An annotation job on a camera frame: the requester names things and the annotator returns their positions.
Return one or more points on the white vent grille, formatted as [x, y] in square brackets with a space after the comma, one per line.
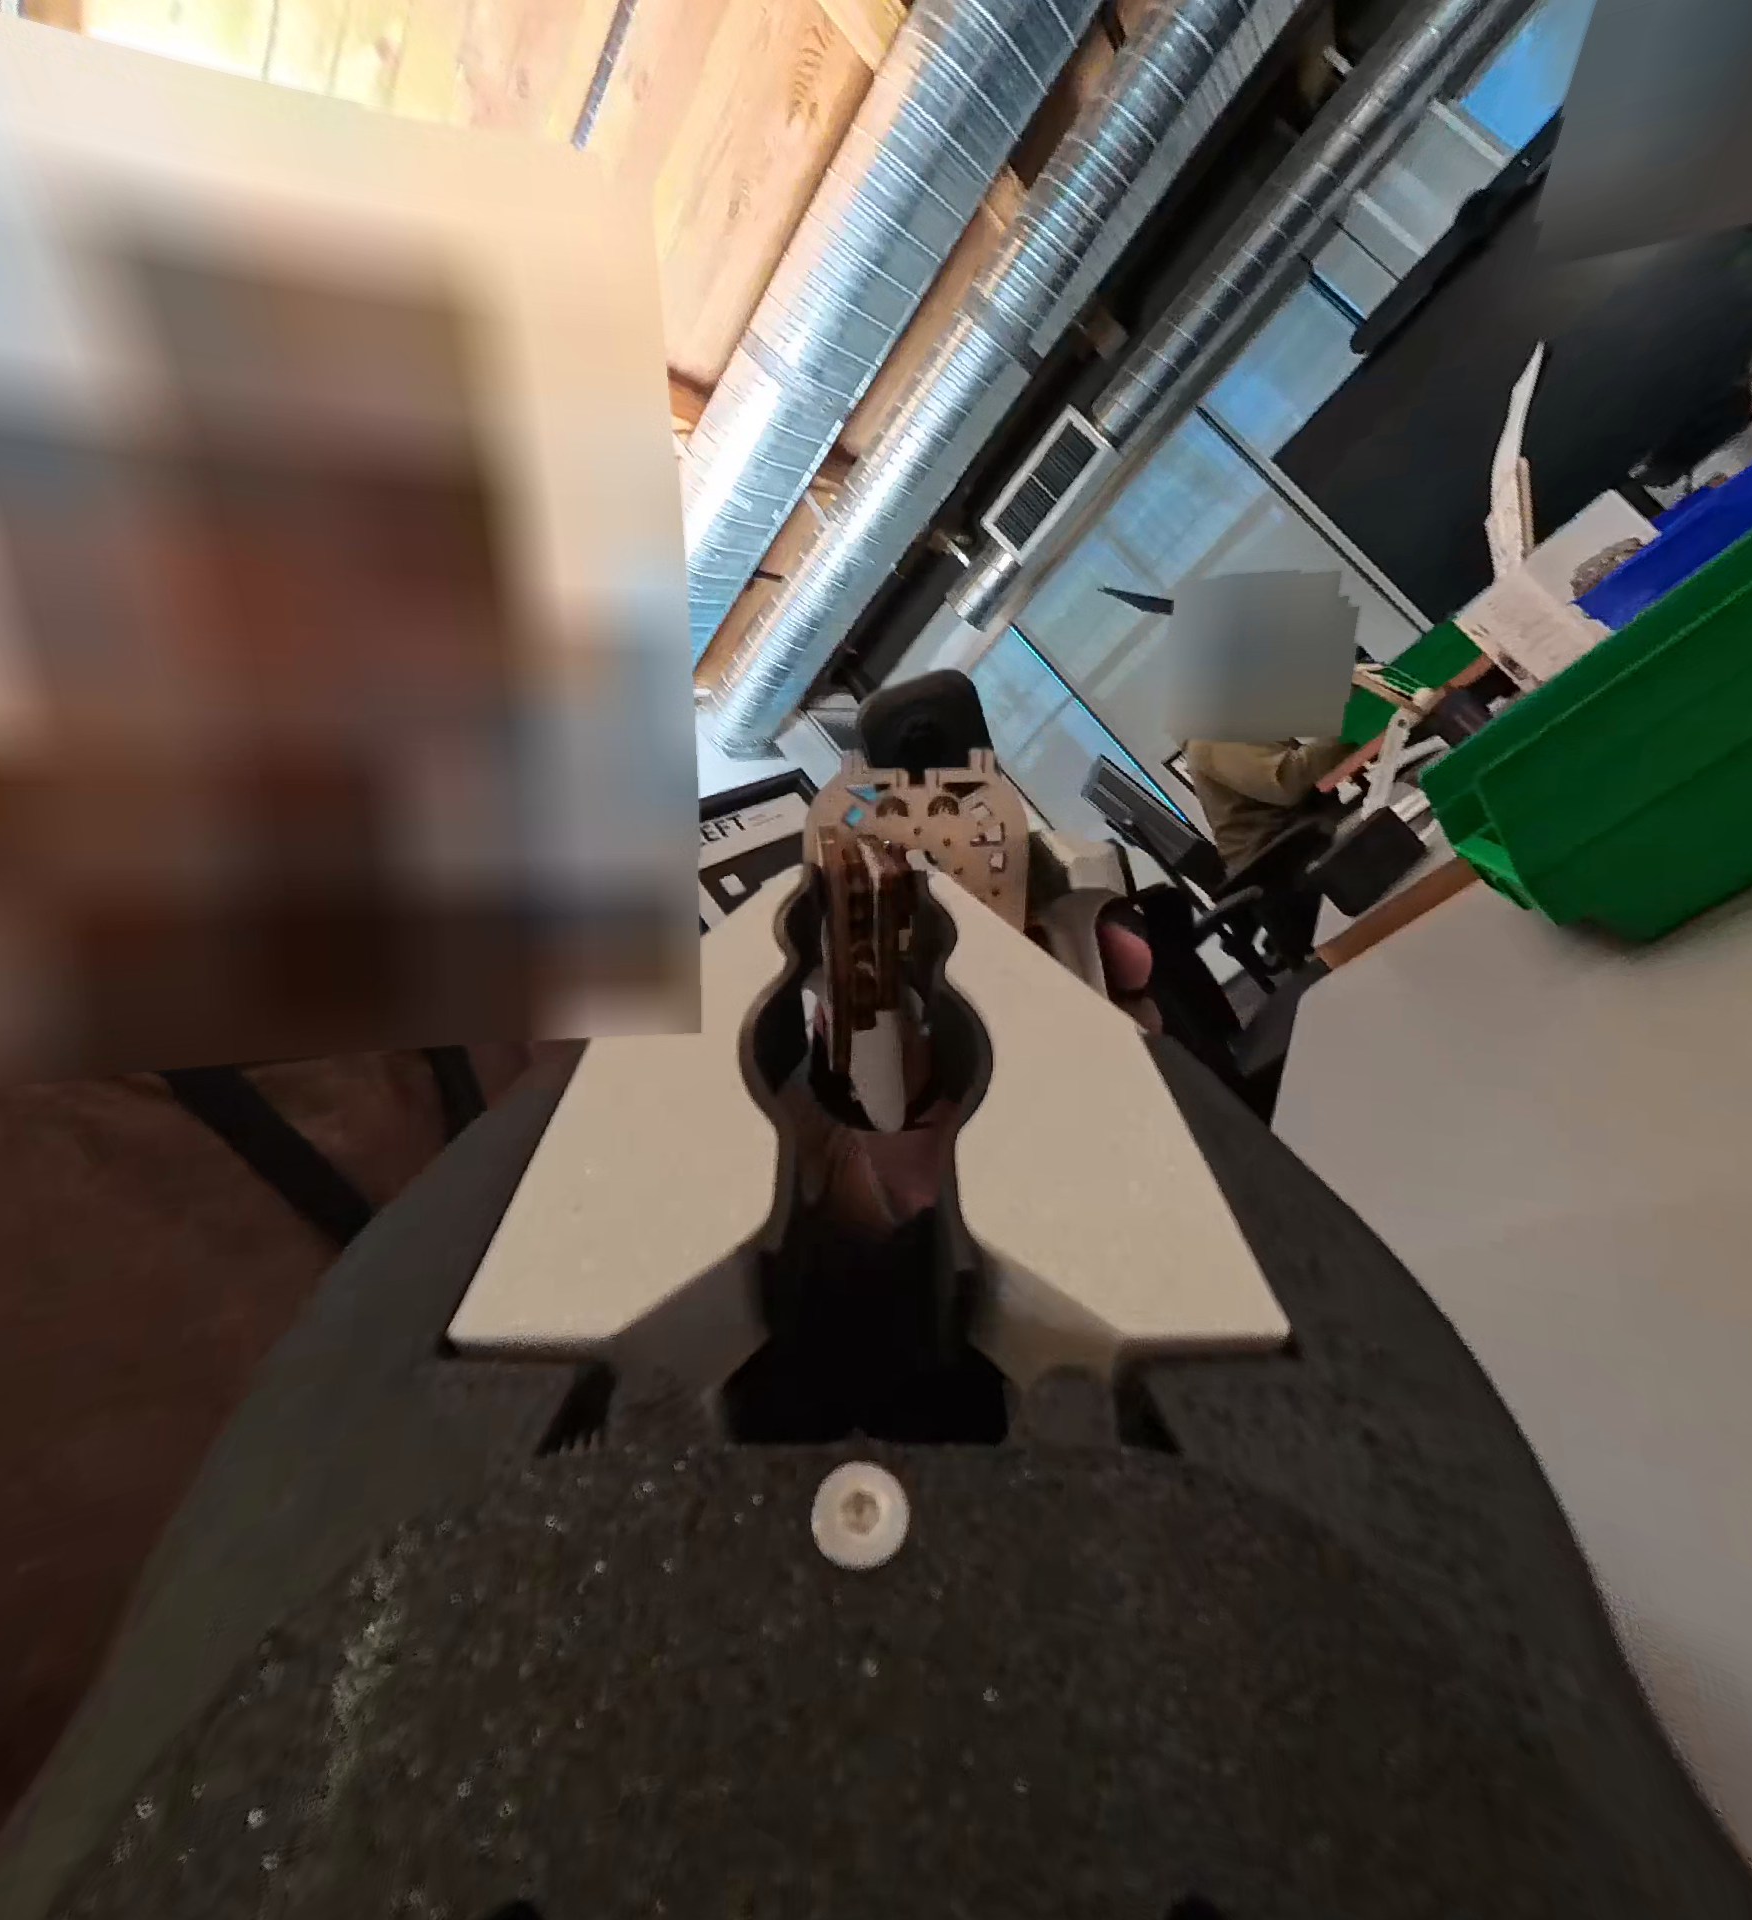
[1040, 480]

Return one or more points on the printed paper sheets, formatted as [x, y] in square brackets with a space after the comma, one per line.
[1532, 608]

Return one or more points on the blue plastic bin stack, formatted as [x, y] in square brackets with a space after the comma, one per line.
[1731, 519]

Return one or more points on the black office chair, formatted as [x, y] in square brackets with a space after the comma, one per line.
[1267, 914]

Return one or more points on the wooden gear model assembly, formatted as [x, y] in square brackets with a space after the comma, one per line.
[860, 930]

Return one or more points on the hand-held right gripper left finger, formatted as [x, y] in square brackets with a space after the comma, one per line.
[621, 1200]

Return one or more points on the large green plastic bin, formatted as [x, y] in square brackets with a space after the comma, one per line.
[1657, 751]

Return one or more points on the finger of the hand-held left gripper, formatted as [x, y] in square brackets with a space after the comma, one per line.
[879, 1072]

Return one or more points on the person's left hand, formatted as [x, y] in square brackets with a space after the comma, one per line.
[1128, 972]

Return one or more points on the wooden model plate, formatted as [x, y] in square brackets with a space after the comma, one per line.
[955, 841]

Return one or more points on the small green plastic bin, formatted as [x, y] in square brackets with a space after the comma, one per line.
[1425, 674]

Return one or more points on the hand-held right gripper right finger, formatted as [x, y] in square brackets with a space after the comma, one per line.
[1100, 1185]

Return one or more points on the silver ventilation duct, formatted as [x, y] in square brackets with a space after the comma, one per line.
[936, 450]
[1267, 254]
[877, 224]

